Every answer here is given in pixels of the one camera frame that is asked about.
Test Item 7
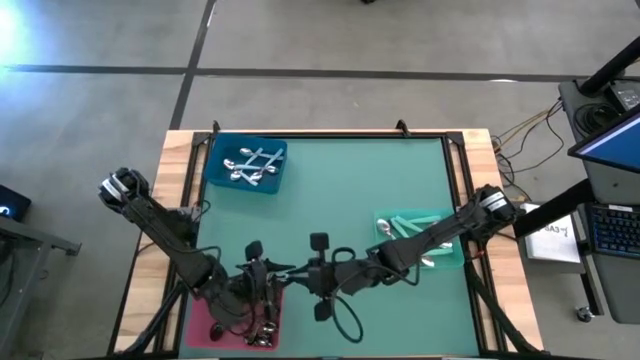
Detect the computer monitor blue screen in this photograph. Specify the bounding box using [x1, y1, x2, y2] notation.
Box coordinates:
[567, 102, 640, 175]

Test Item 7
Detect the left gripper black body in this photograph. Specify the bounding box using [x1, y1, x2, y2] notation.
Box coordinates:
[239, 239, 281, 326]

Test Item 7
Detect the teal plastic bin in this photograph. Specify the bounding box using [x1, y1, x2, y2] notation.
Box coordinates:
[372, 208, 464, 271]

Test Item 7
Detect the orange cable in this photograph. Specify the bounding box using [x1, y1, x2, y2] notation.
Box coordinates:
[492, 107, 564, 151]

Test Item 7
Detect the gray metal stand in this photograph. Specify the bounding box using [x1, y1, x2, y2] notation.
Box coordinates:
[0, 214, 83, 359]

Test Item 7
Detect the black monitor pole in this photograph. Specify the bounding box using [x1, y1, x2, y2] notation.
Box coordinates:
[578, 34, 640, 97]

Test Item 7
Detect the coiled black cable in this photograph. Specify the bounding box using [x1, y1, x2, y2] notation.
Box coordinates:
[571, 101, 610, 132]

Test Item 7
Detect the black metal table frame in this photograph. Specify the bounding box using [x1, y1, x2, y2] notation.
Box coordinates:
[107, 130, 546, 360]

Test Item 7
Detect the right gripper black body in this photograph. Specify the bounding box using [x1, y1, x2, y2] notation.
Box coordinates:
[307, 231, 342, 323]

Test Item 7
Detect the black power adapter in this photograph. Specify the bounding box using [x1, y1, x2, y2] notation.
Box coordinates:
[610, 79, 640, 112]

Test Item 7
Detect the light blue handled spoon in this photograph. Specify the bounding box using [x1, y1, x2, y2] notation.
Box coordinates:
[240, 163, 280, 188]
[222, 158, 281, 172]
[249, 147, 286, 183]
[228, 147, 266, 183]
[238, 146, 277, 166]

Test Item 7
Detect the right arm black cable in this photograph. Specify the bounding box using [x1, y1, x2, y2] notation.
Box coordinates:
[329, 246, 419, 345]

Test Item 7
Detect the gray equipment cart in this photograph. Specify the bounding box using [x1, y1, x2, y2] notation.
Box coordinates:
[558, 79, 640, 325]

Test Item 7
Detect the pink plastic bin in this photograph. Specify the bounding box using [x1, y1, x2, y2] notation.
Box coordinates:
[184, 294, 285, 352]

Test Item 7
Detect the black device blue light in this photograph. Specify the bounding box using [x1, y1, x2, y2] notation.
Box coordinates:
[0, 183, 32, 224]

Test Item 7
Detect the backlit black keyboard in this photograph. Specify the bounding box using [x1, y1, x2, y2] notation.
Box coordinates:
[585, 201, 640, 261]

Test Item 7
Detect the blue plastic bin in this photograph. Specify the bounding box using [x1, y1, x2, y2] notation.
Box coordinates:
[204, 133, 290, 196]

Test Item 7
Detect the black stand bar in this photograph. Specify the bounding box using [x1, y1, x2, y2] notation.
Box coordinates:
[513, 178, 597, 239]

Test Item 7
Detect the white paper sheet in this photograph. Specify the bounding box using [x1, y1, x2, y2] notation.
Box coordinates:
[523, 202, 582, 265]

